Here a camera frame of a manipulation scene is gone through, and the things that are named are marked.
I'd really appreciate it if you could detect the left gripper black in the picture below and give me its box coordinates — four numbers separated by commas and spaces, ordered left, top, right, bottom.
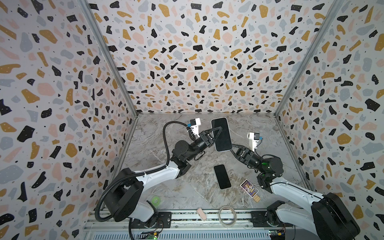
184, 128, 222, 165

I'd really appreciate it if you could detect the phone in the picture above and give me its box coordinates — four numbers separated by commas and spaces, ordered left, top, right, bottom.
211, 117, 233, 152

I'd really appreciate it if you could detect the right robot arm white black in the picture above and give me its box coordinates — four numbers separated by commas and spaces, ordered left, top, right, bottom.
232, 145, 361, 240

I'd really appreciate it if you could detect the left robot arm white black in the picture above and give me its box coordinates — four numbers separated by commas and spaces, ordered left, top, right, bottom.
95, 127, 223, 228

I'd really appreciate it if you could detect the black smartphone on table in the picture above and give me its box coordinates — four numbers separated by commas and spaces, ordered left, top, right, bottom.
214, 165, 232, 190

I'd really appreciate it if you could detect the colourful card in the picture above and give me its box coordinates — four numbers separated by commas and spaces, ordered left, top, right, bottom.
240, 180, 259, 198

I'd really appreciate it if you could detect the small wooden block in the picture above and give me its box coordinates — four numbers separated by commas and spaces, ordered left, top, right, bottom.
252, 195, 261, 203

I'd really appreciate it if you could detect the pink eraser block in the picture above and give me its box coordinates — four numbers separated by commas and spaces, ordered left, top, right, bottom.
196, 208, 207, 222

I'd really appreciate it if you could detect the green tape roll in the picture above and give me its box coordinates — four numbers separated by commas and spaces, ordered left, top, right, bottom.
151, 196, 162, 208

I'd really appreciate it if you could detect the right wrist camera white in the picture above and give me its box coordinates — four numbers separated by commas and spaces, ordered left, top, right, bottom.
248, 132, 263, 152

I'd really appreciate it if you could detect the coiled white cable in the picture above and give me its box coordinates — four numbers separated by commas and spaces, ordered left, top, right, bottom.
218, 205, 238, 226

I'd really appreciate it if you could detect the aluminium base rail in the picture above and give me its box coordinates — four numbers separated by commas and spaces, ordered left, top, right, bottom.
81, 209, 318, 240

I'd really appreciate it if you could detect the black corrugated cable hose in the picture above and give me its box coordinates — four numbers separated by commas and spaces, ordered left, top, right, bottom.
94, 120, 196, 223

